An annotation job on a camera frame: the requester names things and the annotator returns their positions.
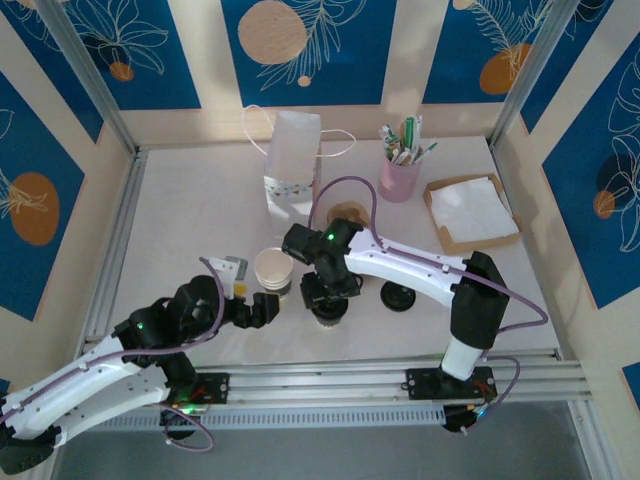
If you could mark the white napkin stack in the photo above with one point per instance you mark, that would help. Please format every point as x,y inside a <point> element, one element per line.
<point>475,205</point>

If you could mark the stack of paper cups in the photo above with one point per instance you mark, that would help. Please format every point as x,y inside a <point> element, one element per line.
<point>272,267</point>

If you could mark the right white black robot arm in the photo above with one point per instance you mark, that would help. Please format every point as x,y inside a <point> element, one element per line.
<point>425,285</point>

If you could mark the white sachet with green print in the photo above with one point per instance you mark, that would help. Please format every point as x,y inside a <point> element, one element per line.
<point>387,137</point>

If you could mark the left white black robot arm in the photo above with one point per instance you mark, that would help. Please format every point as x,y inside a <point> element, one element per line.
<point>75,390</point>

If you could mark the white straw with green tip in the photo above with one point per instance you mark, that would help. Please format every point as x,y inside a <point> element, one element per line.
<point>427,149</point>

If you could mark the brown pulp cup carrier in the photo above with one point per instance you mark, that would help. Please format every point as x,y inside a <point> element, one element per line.
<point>350,209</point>

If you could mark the pink cylindrical holder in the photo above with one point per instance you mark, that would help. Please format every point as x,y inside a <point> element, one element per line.
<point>397,177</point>

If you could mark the brown cardboard napkin tray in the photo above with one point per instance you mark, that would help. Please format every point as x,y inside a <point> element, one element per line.
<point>480,246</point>

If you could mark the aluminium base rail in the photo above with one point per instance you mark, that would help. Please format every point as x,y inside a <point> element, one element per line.
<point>320,380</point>

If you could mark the aluminium frame post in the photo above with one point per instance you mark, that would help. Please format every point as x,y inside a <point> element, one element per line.
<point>535,70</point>
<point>90,75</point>

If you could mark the white paper gift bag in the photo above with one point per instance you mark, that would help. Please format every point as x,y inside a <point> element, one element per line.
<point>290,150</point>

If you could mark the aluminium side rail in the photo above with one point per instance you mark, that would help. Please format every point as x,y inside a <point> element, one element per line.
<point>120,225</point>

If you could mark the black paper coffee cup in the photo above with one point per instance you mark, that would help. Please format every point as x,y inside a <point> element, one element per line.
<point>330,325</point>

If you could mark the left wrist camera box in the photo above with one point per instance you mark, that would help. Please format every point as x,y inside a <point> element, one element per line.
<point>227,272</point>

